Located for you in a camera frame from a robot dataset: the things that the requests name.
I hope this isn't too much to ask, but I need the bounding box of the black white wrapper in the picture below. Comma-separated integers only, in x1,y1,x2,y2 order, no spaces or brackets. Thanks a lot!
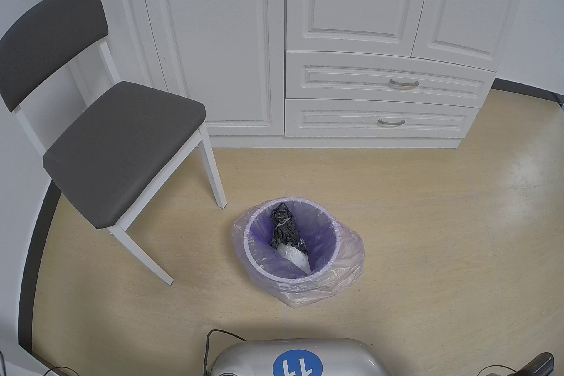
270,202,311,273

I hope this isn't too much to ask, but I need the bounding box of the purple plastic bag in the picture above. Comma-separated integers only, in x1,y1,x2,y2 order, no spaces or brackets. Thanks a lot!
232,197,366,309

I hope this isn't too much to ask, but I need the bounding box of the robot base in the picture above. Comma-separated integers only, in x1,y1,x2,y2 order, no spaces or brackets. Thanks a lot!
211,338,390,376

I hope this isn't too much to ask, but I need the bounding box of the white trash bin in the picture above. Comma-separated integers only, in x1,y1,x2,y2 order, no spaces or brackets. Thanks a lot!
244,198,342,283

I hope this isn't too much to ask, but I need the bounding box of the white chair with grey cushions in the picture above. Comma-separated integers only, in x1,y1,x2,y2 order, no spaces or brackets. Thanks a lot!
0,0,227,287

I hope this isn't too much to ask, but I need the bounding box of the black cable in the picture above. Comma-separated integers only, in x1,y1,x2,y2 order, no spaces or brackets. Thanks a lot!
203,328,247,372

